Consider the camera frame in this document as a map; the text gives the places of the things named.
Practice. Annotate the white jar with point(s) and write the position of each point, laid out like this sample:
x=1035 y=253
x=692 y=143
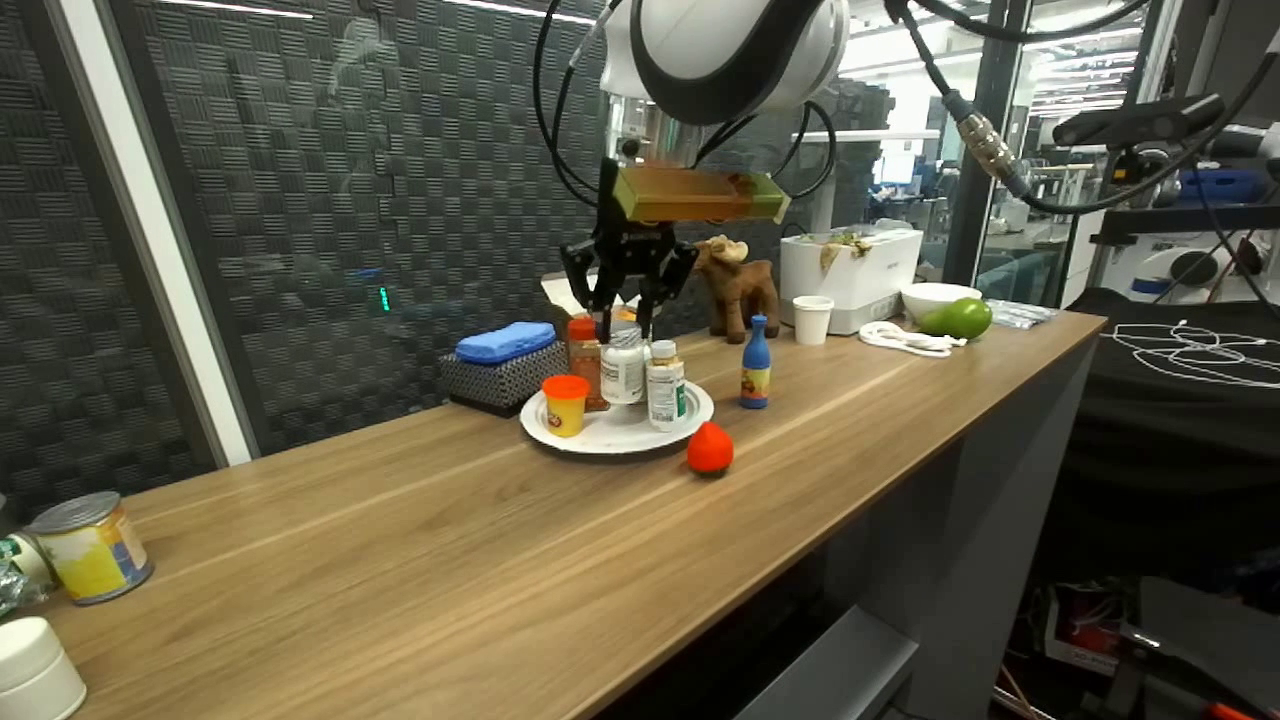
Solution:
x=34 y=674

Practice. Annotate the white frame strip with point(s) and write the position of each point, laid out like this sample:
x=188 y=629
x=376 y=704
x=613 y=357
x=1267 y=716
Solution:
x=145 y=227

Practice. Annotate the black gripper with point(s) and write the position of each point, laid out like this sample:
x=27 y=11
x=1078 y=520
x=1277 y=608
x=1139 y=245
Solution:
x=642 y=242

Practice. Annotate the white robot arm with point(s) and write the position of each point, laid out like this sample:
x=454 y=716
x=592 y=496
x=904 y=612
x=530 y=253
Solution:
x=725 y=53

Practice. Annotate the blue toy bowling pin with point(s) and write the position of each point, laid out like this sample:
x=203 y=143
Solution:
x=759 y=367

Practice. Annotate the white grey appliance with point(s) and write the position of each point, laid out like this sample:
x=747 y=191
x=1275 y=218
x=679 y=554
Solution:
x=865 y=283

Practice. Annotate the spice bottle with orange lid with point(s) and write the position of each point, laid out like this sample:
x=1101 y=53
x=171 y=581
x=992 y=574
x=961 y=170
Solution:
x=581 y=355

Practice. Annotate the red ball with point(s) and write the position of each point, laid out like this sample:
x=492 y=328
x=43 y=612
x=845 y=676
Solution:
x=711 y=449

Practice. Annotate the grey perforated box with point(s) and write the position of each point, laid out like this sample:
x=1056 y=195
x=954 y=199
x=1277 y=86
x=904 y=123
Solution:
x=500 y=382

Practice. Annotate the white paper cup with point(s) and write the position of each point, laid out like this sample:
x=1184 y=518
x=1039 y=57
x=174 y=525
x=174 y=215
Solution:
x=814 y=320

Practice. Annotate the black vertical post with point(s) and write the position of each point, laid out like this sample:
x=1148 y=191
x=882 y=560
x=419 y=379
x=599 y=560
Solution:
x=985 y=215

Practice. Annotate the white paper plate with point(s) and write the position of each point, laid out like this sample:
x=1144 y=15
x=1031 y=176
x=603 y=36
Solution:
x=613 y=432

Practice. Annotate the white equipment box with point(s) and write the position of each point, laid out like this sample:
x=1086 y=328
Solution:
x=1175 y=266

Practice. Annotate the white pill bottle green label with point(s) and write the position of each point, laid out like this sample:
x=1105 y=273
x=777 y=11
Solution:
x=666 y=387

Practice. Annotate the open yellow cardboard box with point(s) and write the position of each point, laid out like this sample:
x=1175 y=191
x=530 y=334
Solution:
x=553 y=287

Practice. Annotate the blue sponge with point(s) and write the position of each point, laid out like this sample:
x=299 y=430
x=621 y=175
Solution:
x=504 y=340

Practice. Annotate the large white pill bottle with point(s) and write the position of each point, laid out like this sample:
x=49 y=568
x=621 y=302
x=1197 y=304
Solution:
x=621 y=370

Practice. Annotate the white bowl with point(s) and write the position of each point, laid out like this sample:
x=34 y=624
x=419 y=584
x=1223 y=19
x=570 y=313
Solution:
x=935 y=298

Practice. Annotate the brown moose plush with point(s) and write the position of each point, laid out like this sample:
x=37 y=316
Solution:
x=743 y=283

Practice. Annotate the green fruit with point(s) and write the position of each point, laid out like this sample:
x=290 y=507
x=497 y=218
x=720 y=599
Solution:
x=961 y=316

